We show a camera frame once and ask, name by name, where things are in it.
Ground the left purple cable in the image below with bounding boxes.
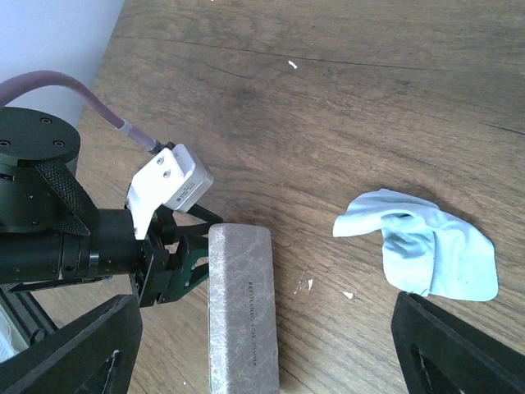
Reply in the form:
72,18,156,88
0,70,165,155

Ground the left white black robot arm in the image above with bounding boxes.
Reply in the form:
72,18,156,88
1,107,220,307

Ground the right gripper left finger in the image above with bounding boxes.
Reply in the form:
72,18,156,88
1,295,143,393

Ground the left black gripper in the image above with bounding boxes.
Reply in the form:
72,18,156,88
130,204,224,307

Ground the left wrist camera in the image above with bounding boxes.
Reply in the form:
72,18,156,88
126,144,214,241

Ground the grey green glasses case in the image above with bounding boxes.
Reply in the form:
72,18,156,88
208,223,280,393

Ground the black mounting rail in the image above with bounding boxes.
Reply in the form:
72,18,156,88
1,285,58,362

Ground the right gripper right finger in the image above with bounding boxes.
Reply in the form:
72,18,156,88
390,291,524,393

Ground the light blue cleaning cloth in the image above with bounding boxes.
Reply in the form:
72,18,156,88
332,189,499,302

